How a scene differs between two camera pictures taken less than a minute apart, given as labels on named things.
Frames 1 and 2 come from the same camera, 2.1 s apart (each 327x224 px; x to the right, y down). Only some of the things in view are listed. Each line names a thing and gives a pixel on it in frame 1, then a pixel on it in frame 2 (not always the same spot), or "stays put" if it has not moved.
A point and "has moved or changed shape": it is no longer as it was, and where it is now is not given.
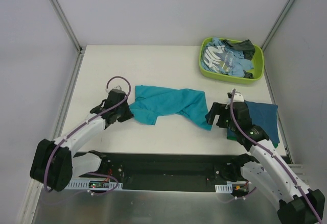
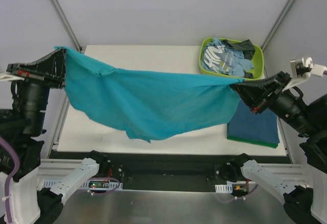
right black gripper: [221, 114] -> [267, 96]
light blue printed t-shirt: [215, 56] stays put
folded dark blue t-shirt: [263, 116] stays put
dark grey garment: [247, 47] stays put
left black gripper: [118, 110] -> [34, 74]
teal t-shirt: [152, 101] has moved or changed shape
